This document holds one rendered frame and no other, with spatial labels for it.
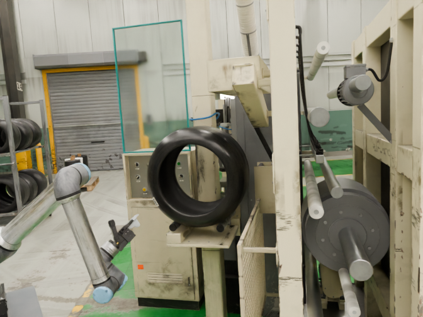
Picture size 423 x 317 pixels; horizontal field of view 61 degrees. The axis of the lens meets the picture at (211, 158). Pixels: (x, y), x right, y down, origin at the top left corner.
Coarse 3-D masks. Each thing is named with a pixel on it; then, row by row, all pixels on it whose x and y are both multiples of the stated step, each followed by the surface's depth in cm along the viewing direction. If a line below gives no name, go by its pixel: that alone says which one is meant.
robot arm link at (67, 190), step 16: (64, 176) 167; (80, 176) 174; (64, 192) 164; (80, 192) 170; (64, 208) 167; (80, 208) 169; (80, 224) 168; (80, 240) 168; (96, 256) 171; (96, 272) 170; (96, 288) 170; (112, 288) 174
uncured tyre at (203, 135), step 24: (168, 144) 200; (192, 144) 196; (216, 144) 194; (168, 168) 231; (240, 168) 196; (168, 192) 230; (240, 192) 198; (168, 216) 209; (192, 216) 202; (216, 216) 200
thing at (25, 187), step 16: (0, 128) 544; (16, 128) 495; (32, 128) 560; (0, 144) 546; (16, 144) 494; (32, 144) 565; (48, 160) 600; (0, 176) 490; (16, 176) 478; (32, 176) 567; (48, 176) 603; (0, 192) 548; (16, 192) 480; (32, 192) 533; (0, 208) 513; (16, 208) 496; (0, 224) 495
